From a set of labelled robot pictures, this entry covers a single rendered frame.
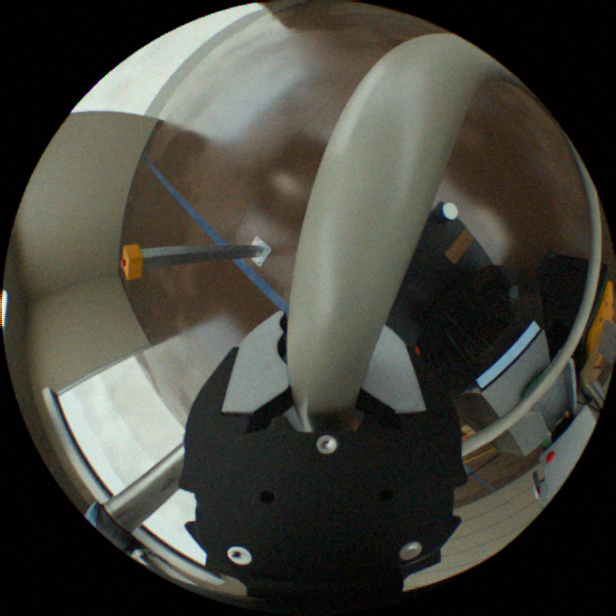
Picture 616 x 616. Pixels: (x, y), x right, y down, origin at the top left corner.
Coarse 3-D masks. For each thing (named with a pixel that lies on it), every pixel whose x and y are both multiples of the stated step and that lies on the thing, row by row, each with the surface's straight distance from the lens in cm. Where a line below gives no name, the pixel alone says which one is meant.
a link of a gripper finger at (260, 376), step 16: (272, 320) 11; (256, 336) 10; (272, 336) 10; (240, 352) 9; (256, 352) 9; (272, 352) 9; (240, 368) 9; (256, 368) 8; (272, 368) 8; (240, 384) 8; (256, 384) 8; (272, 384) 8; (288, 384) 8; (224, 400) 8; (240, 400) 7; (256, 400) 7; (272, 400) 7; (288, 400) 8; (256, 416) 7; (272, 416) 8
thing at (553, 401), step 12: (564, 372) 54; (552, 384) 53; (564, 384) 60; (552, 396) 58; (564, 396) 67; (540, 408) 57; (552, 408) 64; (564, 408) 75; (540, 420) 51; (552, 420) 73
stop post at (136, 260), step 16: (256, 240) 165; (128, 256) 97; (144, 256) 101; (160, 256) 103; (176, 256) 108; (192, 256) 114; (208, 256) 121; (224, 256) 131; (240, 256) 143; (256, 256) 159; (128, 272) 99
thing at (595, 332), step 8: (608, 288) 162; (608, 296) 162; (600, 304) 154; (608, 304) 165; (600, 312) 150; (608, 312) 169; (600, 320) 150; (592, 328) 143; (600, 328) 156; (592, 336) 142; (600, 336) 162; (592, 344) 148; (600, 360) 188
